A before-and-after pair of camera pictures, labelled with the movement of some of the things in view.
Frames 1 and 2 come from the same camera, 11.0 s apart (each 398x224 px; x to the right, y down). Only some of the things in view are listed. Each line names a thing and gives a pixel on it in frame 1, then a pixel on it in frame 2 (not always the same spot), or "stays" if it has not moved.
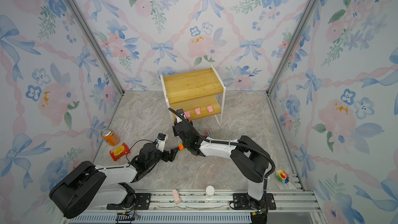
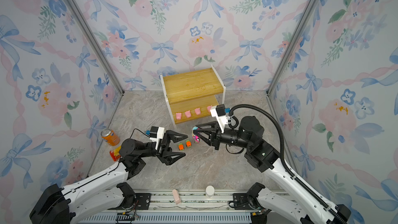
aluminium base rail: [294, 205] stays
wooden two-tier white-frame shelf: [199, 90] stays
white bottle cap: [209, 191] stays
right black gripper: [175, 129] → [216, 140]
